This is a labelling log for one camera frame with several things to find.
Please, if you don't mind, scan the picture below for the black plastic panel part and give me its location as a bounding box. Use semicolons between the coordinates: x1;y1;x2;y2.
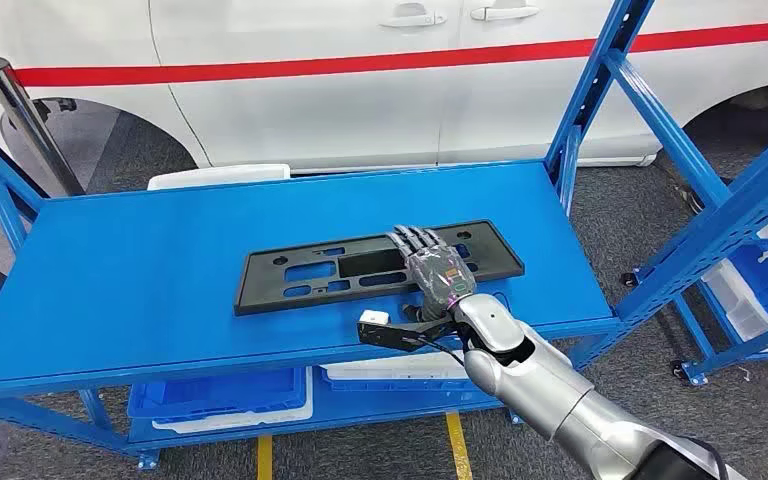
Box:
233;219;526;317

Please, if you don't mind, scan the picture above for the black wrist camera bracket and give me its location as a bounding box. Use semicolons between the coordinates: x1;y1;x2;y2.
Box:
356;317;465;356

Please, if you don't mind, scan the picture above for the yellow floor tape square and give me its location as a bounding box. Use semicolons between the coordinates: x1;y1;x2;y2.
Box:
255;410;475;480

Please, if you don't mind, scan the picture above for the white car with red stripe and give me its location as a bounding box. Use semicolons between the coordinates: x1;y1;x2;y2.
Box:
0;0;768;175

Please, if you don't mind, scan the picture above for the metal stanchion with round base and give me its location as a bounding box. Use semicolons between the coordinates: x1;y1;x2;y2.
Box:
0;56;87;198

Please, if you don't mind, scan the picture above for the blue metal shelf rack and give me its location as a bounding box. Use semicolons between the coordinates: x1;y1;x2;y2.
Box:
0;0;768;473
622;198;768;389

